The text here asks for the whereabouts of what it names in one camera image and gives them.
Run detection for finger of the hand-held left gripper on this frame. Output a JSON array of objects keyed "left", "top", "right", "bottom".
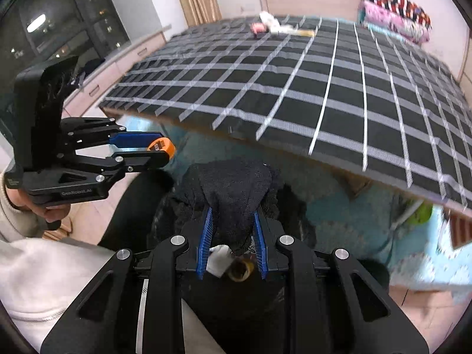
[
  {"left": 75, "top": 150, "right": 172, "bottom": 174},
  {"left": 61, "top": 117, "right": 166, "bottom": 153}
]

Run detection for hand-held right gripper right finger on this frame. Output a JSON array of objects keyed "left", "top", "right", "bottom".
[{"left": 253, "top": 208, "right": 430, "bottom": 354}]

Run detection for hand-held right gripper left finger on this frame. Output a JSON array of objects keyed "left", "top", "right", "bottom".
[{"left": 40, "top": 206, "right": 214, "bottom": 354}]

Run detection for white toilet paper roll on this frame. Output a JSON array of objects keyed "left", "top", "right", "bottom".
[{"left": 208, "top": 245, "right": 231, "bottom": 276}]

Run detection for yellow tape roll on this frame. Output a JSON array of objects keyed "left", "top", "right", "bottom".
[{"left": 227, "top": 258, "right": 255, "bottom": 283}]

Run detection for small orange round object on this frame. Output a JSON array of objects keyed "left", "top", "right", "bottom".
[{"left": 147, "top": 137, "right": 177, "bottom": 163}]

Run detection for trash bin with black bag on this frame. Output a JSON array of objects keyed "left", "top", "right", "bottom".
[{"left": 155, "top": 177, "right": 332, "bottom": 354}]

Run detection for black cloth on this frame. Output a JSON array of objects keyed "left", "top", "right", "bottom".
[{"left": 173, "top": 158, "right": 283, "bottom": 257}]

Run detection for white tissue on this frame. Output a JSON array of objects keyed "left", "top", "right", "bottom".
[{"left": 258, "top": 11, "right": 281, "bottom": 32}]

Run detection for person's left hand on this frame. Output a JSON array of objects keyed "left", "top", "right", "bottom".
[{"left": 4, "top": 182, "right": 71, "bottom": 224}]

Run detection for black clothes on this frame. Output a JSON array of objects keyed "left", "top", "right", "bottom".
[{"left": 79, "top": 57, "right": 107, "bottom": 78}]

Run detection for window seat drawer cabinet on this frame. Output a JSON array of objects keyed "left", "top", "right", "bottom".
[{"left": 61, "top": 26, "right": 172, "bottom": 119}]

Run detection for dark window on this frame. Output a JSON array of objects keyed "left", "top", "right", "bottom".
[{"left": 0, "top": 0, "right": 131, "bottom": 137}]

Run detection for black checkered tablecloth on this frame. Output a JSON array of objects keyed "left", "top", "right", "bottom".
[{"left": 98, "top": 15, "right": 472, "bottom": 209}]

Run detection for green ball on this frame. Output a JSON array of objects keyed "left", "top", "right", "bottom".
[{"left": 404, "top": 201, "right": 434, "bottom": 225}]

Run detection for red striped box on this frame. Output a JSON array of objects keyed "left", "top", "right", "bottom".
[{"left": 448, "top": 210, "right": 472, "bottom": 249}]

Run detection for pink folded quilt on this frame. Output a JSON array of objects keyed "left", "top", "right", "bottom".
[{"left": 359, "top": 0, "right": 430, "bottom": 43}]

